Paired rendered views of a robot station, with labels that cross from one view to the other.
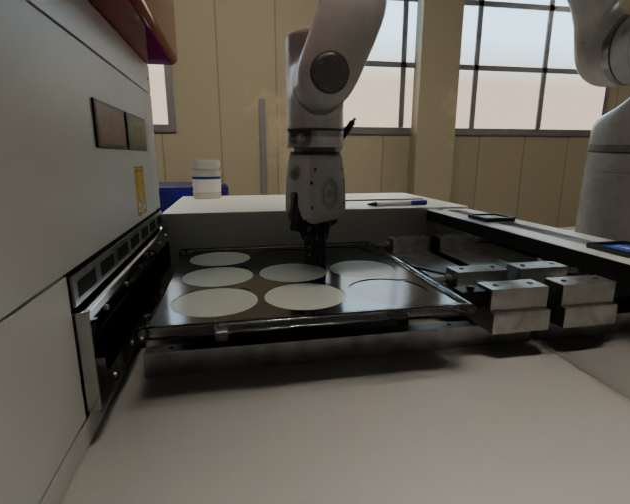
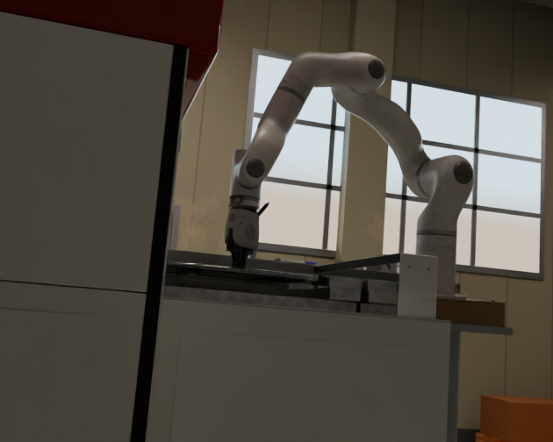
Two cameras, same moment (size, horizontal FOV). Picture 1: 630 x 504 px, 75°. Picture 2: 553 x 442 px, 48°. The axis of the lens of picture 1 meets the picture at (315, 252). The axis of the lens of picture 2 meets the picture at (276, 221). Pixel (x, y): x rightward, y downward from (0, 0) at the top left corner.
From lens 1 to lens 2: 105 cm
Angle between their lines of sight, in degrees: 22
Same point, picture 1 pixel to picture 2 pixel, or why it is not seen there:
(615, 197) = not seen: hidden behind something
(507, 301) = (338, 282)
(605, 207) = not seen: hidden behind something
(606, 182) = (423, 252)
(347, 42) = (264, 156)
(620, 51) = (422, 177)
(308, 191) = (239, 227)
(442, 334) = (305, 301)
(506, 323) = (337, 293)
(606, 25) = (416, 163)
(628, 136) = (431, 224)
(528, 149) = (464, 286)
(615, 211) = not seen: hidden behind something
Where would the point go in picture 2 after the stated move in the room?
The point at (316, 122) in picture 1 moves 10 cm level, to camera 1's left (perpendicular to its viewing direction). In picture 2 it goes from (246, 192) to (208, 188)
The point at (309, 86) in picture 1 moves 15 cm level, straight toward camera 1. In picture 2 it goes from (245, 173) to (248, 159)
